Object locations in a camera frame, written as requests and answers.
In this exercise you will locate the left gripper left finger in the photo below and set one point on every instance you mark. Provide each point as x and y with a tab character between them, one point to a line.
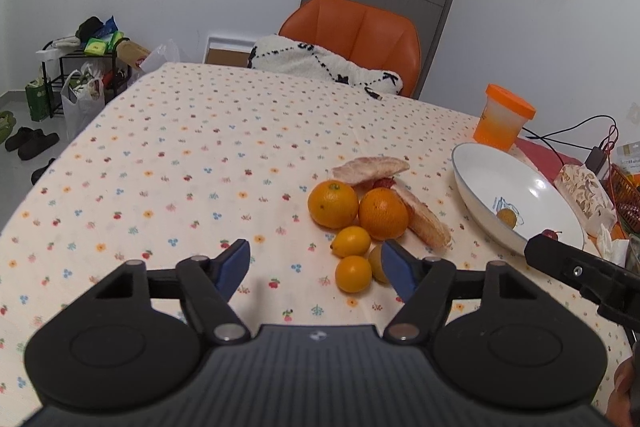
207	285

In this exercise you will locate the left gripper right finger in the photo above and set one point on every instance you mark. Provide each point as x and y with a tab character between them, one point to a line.
423	286

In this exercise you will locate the greenish brown round fruit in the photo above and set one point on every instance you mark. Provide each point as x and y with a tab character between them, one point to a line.
375	260

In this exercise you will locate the small orange kumquat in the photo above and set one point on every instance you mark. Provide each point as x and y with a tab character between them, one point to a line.
353	274

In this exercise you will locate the large orange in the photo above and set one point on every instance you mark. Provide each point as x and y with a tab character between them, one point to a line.
383	214
333	204

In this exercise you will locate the small yellow kumquat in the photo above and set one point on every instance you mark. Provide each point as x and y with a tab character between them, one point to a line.
351	241

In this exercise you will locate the small red fruit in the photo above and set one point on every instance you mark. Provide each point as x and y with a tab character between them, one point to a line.
384	183
551	234

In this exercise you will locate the person's right hand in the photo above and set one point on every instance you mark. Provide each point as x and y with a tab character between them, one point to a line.
618	408

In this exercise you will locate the crumpled white tissue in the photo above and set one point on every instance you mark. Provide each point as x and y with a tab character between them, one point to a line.
612	250

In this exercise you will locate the small red fruit by plate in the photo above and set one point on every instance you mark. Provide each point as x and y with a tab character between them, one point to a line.
551	234

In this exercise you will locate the small yellow fruit in plate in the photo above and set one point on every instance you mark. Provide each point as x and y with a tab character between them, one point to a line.
508	217

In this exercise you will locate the floral tissue pack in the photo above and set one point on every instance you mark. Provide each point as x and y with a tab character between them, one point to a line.
585	194

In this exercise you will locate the white plate blue rim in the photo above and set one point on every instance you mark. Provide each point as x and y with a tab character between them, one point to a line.
488	180

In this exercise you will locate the floral cream tablecloth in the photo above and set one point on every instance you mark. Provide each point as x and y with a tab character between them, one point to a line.
194	157

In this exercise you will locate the black power adapter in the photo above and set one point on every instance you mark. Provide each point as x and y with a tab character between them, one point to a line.
596	159

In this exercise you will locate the yellow snack packet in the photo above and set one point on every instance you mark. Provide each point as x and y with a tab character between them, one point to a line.
628	158

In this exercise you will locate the orange lidded plastic cup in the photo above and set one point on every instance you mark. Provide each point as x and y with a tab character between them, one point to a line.
503	118

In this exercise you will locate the black shoe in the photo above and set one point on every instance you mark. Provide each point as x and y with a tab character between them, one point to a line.
39	172

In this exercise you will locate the black metal shelf rack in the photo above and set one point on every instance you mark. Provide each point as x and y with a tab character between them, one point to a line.
56	65

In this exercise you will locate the white plastic bag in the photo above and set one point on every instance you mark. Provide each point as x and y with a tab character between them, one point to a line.
82	97

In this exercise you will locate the black slippers pair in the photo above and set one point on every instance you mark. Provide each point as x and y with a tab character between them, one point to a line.
29	143

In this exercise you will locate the clear plastic bag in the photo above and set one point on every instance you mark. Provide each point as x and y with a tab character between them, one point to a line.
167	52

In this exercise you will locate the white black fluffy cushion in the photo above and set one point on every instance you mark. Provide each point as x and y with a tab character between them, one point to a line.
282	55

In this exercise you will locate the orange leather chair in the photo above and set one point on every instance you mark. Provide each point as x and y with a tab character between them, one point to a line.
367	36

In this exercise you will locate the green shopping bag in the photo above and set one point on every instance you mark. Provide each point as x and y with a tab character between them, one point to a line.
38	100

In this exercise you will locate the green packets on shelf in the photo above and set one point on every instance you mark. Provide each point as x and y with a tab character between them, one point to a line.
97	38

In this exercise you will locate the red wire basket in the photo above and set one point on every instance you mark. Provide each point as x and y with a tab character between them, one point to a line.
625	197

